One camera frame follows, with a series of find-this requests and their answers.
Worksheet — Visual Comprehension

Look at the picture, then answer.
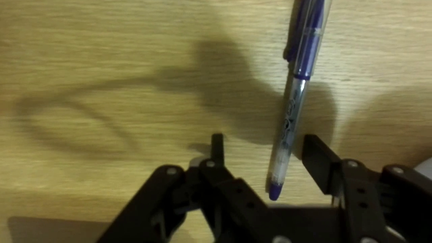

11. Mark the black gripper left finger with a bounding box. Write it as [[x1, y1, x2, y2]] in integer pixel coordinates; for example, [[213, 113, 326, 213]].
[[97, 134, 269, 243]]

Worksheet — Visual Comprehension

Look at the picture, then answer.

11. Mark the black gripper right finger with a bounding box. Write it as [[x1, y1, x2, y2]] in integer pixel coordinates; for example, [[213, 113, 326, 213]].
[[300, 135, 432, 243]]

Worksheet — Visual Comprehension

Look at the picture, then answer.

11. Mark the blue pen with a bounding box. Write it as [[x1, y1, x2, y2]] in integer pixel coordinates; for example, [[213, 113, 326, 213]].
[[267, 0, 332, 201]]

